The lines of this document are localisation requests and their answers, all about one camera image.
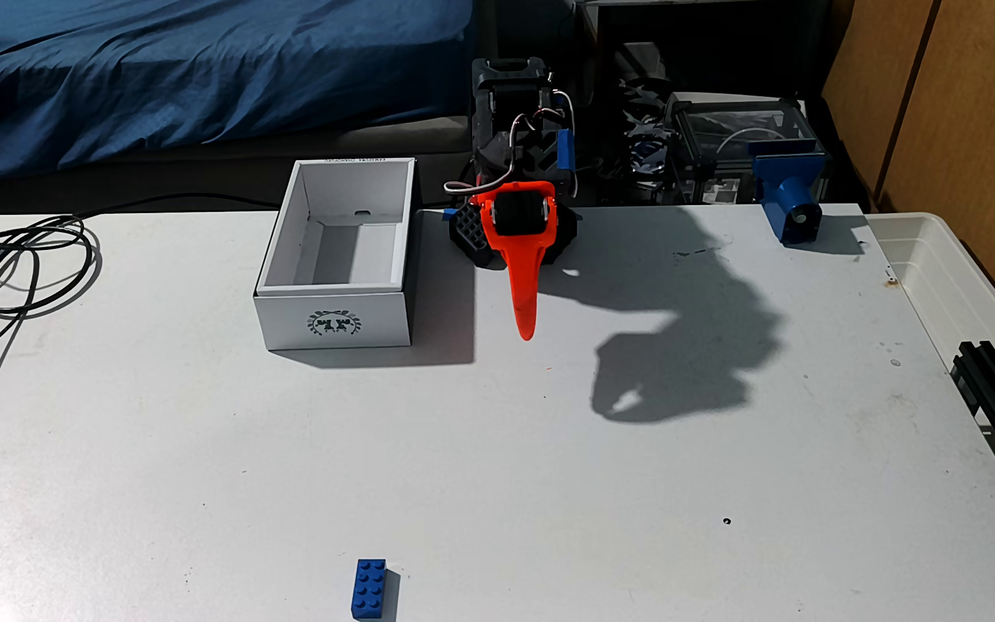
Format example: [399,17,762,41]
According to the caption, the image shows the blue toy brick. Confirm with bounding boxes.
[350,559,387,621]

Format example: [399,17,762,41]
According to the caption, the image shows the white cardboard box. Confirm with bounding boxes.
[253,157,419,352]

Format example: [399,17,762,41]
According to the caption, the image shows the blue printed clamp holder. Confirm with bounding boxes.
[750,141,829,245]

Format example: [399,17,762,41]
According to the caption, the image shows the blue bed sheet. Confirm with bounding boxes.
[0,0,474,184]

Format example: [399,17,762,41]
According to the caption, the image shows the white plastic bin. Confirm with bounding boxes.
[867,211,995,416]

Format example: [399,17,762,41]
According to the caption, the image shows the wooden cabinet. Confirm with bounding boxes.
[821,0,995,347]

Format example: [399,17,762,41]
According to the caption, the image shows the clear plastic enclosure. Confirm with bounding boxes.
[669,93,818,206]

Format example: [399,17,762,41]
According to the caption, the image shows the grey bed frame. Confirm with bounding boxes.
[0,114,474,217]

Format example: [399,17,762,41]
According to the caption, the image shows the black cable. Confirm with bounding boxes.
[0,192,281,494]

